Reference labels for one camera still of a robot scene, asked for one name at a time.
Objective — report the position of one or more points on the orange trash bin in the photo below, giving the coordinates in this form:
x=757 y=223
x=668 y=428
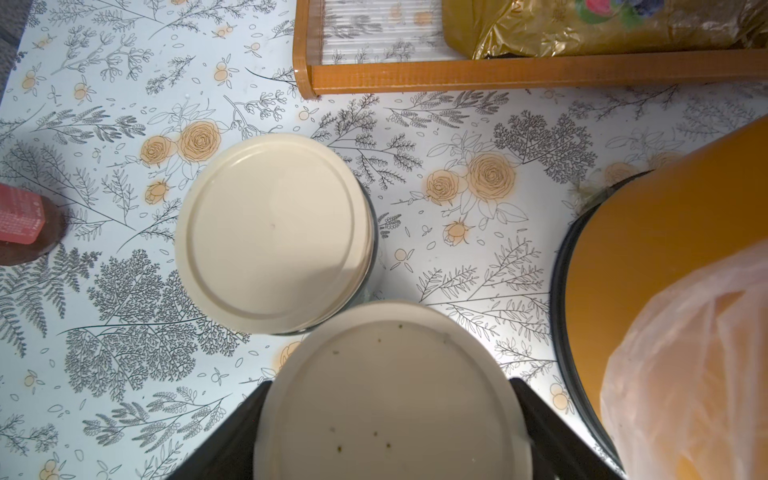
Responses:
x=643 y=235

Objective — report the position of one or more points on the wooden two-tier shelf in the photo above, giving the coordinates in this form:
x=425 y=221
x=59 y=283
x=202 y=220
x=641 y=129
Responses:
x=315 y=78

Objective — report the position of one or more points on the floral table mat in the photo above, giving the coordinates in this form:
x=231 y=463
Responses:
x=113 y=108

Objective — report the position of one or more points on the glass jar beige lid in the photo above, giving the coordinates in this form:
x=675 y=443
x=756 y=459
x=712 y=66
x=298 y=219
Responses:
x=391 y=390

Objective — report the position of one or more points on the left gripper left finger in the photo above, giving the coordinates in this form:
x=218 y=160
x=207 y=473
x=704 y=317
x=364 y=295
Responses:
x=229 y=451

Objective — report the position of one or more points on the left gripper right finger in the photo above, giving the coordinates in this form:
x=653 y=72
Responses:
x=556 y=451

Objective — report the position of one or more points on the dark red small jar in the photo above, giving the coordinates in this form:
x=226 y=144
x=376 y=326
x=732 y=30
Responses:
x=31 y=225

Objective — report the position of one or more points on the clear plastic bin liner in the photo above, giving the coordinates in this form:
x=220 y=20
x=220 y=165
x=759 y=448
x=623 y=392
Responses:
x=684 y=395

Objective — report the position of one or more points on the colourful candy bag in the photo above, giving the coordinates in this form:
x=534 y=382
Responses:
x=490 y=29

